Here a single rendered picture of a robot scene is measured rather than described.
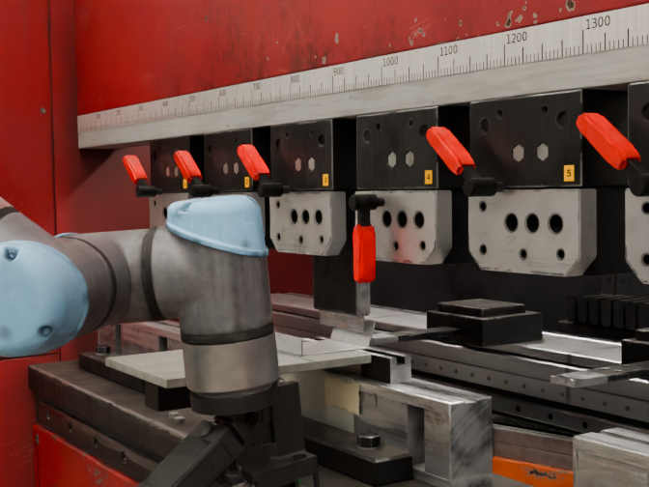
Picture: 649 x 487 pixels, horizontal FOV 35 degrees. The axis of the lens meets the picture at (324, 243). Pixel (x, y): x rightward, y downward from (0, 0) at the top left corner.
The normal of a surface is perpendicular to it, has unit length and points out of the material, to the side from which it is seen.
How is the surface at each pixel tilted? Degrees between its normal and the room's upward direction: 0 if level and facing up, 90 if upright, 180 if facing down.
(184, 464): 37
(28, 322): 90
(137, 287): 100
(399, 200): 90
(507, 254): 90
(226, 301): 92
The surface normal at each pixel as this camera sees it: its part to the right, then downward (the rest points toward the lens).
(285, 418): 0.56, 0.03
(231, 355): 0.11, 0.09
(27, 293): -0.12, 0.06
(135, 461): -0.84, 0.04
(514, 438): -0.69, 0.05
